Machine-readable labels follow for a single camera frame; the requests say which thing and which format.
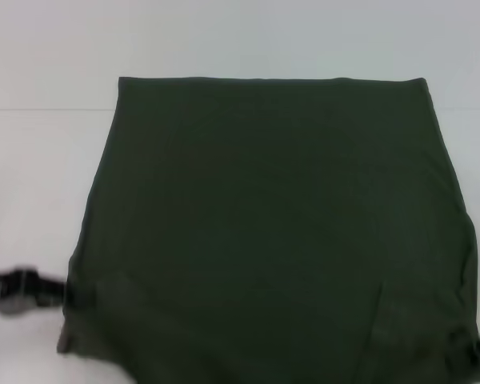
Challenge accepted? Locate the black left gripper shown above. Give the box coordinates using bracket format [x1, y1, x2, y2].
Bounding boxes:
[0, 264, 70, 318]

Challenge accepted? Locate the dark green shirt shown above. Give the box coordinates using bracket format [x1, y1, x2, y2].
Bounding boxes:
[55, 75, 480, 384]

